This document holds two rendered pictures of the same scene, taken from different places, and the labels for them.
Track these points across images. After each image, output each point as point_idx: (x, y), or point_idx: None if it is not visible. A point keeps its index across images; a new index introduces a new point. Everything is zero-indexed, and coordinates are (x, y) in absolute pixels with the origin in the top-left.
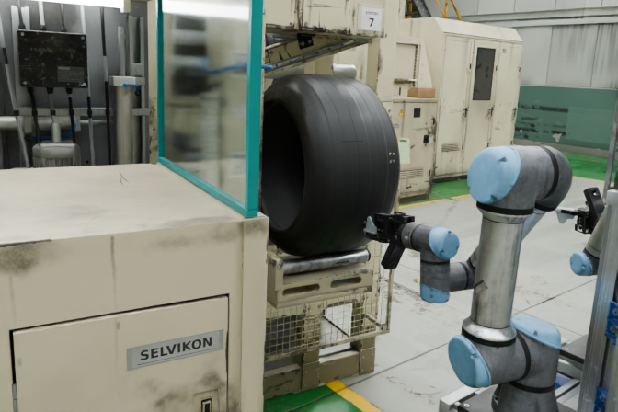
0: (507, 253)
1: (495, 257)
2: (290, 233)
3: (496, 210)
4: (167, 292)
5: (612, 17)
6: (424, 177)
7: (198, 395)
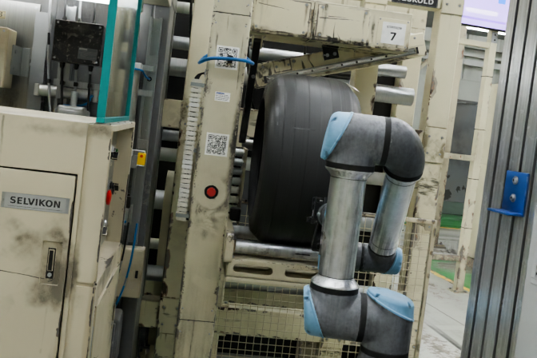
0: (340, 205)
1: (331, 208)
2: (252, 215)
3: (330, 164)
4: (34, 161)
5: None
6: None
7: (47, 244)
